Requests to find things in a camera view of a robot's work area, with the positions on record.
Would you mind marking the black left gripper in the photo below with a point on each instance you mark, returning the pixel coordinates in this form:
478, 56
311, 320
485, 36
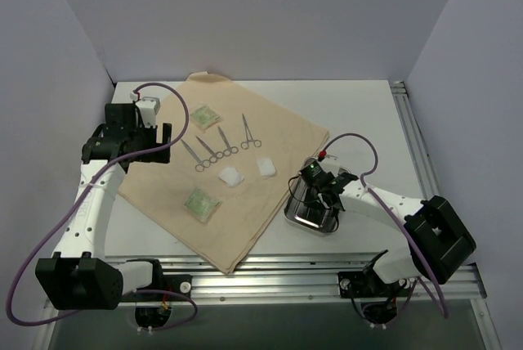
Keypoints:
154, 142

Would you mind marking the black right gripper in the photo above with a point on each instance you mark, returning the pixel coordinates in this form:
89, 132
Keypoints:
323, 194

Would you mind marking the steel needle holder forceps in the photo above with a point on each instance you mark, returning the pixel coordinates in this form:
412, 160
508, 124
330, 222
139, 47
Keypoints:
249, 139

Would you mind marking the steel scissors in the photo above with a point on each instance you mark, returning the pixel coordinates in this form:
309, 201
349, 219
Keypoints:
214, 155
201, 164
229, 150

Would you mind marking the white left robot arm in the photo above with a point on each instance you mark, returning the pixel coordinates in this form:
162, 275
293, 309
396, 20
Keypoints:
76, 276

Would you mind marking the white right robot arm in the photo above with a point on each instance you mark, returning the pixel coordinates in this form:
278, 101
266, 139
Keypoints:
438, 241

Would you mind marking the steel instrument tray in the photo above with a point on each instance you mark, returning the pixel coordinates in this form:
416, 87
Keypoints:
318, 212

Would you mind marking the right white gauze pad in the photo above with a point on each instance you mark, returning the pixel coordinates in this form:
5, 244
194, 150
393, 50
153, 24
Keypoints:
266, 167

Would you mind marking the white gauze pad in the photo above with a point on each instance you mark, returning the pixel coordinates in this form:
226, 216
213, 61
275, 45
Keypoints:
231, 176
266, 167

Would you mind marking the upper green gauze packet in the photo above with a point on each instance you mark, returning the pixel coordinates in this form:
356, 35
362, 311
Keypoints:
203, 117

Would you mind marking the green gauze packet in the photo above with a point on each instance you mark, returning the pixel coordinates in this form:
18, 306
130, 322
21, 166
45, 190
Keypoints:
203, 117
200, 205

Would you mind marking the beige cloth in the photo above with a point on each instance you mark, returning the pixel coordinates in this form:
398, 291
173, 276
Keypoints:
224, 184

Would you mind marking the left white gauze pad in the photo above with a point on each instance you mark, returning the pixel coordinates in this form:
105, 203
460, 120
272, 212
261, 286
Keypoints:
231, 176

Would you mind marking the lower green gauze packet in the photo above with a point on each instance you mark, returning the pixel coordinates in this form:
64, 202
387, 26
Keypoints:
200, 205

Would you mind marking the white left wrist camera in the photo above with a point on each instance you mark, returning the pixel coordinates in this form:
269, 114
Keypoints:
147, 108

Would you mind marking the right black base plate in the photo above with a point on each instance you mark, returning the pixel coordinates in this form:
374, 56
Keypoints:
360, 284

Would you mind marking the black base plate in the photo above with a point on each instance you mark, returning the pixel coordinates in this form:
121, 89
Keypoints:
180, 284
360, 284

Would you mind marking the aluminium rail frame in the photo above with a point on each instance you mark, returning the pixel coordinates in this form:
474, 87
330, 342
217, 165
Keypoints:
365, 137

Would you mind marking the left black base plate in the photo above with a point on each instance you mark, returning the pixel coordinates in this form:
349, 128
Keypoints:
180, 284

